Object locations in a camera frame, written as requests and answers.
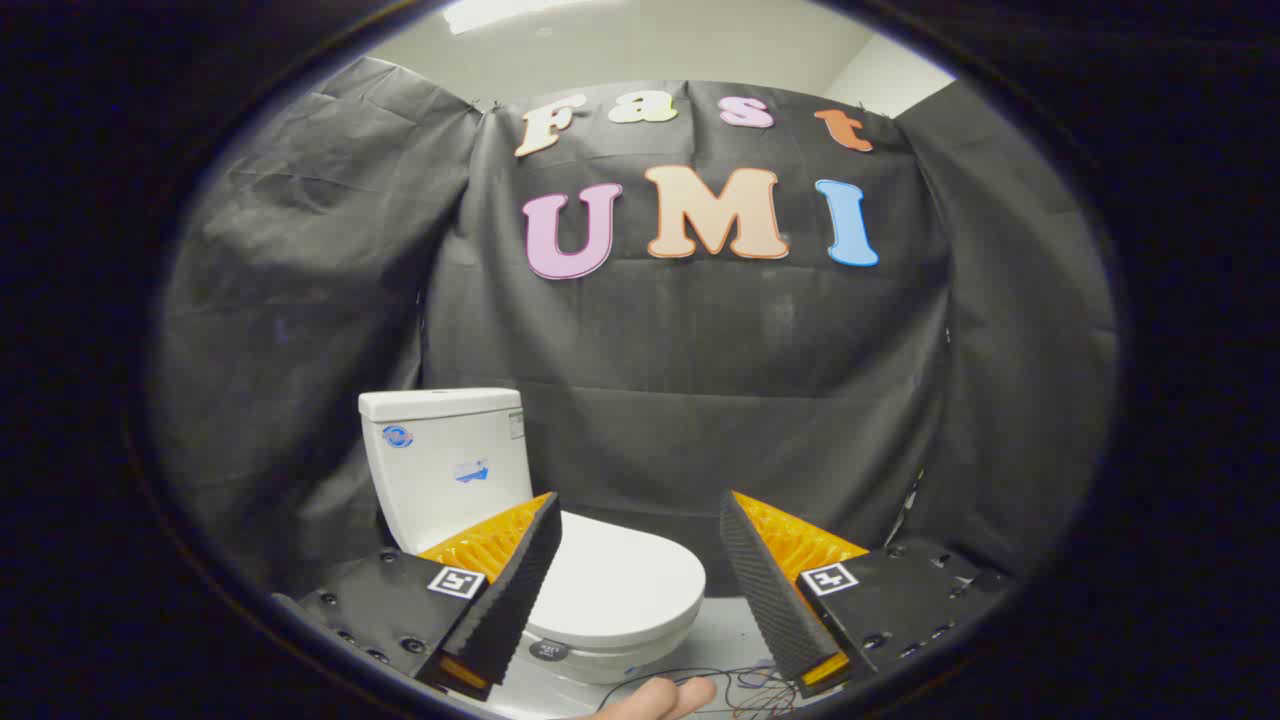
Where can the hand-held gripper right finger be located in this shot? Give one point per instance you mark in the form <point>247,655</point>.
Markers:
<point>765,590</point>

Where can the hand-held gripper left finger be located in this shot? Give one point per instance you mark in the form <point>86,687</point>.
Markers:
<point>515,590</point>

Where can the white toilet tank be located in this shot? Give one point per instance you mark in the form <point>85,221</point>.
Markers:
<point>440,470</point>

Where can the black backdrop cloth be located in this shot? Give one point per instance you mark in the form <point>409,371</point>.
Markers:
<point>700,350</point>

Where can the ceiling light panel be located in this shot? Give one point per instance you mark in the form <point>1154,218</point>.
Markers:
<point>490,12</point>

